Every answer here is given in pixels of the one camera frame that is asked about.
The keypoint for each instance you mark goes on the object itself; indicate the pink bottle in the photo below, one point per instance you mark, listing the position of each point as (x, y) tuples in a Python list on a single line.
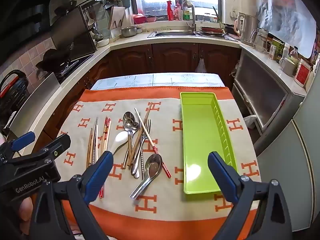
[(178, 12)]

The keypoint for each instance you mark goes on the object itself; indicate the white mug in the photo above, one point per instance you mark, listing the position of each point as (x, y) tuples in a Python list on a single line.
[(287, 67)]

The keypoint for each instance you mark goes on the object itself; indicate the wooden cutting board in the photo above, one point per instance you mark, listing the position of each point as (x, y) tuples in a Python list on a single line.
[(116, 17)]

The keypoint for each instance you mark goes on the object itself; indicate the electric kettle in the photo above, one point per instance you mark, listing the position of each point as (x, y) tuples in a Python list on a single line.
[(247, 30)]

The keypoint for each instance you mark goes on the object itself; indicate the brown wooden cabinets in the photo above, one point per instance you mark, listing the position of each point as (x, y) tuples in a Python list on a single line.
[(175, 57)]

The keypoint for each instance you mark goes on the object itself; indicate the steel pot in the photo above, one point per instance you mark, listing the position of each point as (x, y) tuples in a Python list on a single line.
[(129, 31)]

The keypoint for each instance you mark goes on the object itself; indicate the green box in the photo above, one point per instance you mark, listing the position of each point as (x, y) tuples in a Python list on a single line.
[(276, 50)]

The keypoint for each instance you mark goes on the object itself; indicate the clear plastic bottle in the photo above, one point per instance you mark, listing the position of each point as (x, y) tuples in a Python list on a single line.
[(285, 52)]

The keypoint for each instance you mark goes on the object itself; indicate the stacked plates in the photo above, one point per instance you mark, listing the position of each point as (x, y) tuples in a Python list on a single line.
[(212, 31)]

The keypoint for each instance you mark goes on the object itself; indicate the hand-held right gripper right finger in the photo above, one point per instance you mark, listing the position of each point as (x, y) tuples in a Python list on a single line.
[(222, 175)]

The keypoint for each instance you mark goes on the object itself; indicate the metal soup spoon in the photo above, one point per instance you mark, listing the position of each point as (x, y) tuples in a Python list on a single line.
[(153, 166)]

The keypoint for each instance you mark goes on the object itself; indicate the metal fork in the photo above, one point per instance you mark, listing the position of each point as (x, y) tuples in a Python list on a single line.
[(145, 127), (149, 126)]

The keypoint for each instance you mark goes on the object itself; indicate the silver splash guard panel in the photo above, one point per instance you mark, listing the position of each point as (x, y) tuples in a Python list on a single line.
[(37, 102)]

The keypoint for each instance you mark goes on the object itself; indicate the black wok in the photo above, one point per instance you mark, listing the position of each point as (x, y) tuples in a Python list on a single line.
[(52, 58)]

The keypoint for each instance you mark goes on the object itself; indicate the crumpled white plastic bag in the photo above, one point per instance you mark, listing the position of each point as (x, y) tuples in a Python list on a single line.
[(250, 122)]

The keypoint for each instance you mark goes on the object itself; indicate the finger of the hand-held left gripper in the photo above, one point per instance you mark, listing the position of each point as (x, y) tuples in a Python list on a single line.
[(60, 145), (23, 138)]

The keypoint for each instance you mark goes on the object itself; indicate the teal utensil holder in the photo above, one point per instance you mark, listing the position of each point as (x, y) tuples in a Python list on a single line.
[(126, 3)]

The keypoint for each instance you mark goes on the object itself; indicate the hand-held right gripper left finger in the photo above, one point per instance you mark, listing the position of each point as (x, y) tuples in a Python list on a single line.
[(100, 175)]

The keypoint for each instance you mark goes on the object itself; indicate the black red appliance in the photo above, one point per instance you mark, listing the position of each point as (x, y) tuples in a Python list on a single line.
[(12, 87)]

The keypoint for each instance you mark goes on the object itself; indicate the red spray bottle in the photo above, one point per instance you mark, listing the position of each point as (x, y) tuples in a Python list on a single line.
[(170, 11)]

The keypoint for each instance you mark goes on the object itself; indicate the steel faucet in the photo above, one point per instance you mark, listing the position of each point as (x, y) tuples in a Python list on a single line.
[(193, 17)]

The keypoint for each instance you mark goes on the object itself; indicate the pink bowl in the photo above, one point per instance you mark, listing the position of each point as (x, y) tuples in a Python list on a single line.
[(139, 18)]

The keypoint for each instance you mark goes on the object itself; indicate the green label bottle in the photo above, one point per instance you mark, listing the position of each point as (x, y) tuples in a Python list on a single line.
[(187, 13)]

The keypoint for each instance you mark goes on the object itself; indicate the metal chopstick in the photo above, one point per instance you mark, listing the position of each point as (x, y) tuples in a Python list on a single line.
[(94, 150), (96, 135)]

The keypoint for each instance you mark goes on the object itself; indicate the white chopstick red striped end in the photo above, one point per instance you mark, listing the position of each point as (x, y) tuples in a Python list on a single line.
[(101, 192), (150, 141), (108, 130)]

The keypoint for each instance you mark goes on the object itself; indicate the large metal spoon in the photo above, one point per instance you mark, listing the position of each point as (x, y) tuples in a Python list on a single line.
[(128, 115)]

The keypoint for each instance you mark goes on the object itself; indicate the green plastic tray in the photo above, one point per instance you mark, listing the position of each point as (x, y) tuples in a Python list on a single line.
[(200, 135)]

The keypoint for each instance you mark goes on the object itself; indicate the orange patterned blanket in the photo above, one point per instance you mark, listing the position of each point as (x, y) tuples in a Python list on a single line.
[(165, 97)]

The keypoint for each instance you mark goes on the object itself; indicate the black splash guard panel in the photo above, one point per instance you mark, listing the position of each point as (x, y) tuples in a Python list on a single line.
[(72, 30)]

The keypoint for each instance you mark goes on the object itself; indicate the small white plastic bag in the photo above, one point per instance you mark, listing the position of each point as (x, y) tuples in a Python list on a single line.
[(200, 66)]

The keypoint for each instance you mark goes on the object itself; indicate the hanging steel ladle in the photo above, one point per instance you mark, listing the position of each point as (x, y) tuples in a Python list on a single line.
[(95, 25)]

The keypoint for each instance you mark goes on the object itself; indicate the large clear plastic bag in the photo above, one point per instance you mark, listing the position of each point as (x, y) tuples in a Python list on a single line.
[(287, 17)]

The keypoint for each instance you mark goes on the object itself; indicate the black oven door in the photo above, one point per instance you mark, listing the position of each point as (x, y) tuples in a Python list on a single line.
[(262, 87)]

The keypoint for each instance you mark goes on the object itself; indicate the white bowl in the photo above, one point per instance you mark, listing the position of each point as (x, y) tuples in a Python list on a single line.
[(102, 42)]

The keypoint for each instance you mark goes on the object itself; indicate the black range hood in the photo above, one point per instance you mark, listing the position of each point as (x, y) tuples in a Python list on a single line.
[(25, 0)]

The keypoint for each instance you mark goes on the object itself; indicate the red label jar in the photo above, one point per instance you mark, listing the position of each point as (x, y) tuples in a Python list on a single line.
[(302, 73)]

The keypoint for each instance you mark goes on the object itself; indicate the glass pitcher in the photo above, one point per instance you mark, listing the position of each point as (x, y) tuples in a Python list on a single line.
[(260, 40)]

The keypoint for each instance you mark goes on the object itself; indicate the gas stove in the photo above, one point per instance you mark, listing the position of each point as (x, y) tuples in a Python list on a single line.
[(75, 67)]

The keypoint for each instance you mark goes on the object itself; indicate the white countertop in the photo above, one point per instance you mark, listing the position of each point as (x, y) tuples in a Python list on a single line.
[(130, 43)]

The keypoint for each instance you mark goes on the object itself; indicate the white ceramic spoon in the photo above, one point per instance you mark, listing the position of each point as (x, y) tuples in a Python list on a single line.
[(120, 138)]

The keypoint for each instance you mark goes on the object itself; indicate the person's left hand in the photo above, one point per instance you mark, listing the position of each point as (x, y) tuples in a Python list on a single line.
[(25, 208)]

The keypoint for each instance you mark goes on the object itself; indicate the steel sink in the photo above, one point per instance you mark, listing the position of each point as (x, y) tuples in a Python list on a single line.
[(172, 33)]

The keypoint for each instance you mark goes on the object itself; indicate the small metal spoon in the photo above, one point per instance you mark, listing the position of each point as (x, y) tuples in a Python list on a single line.
[(128, 125), (135, 126)]

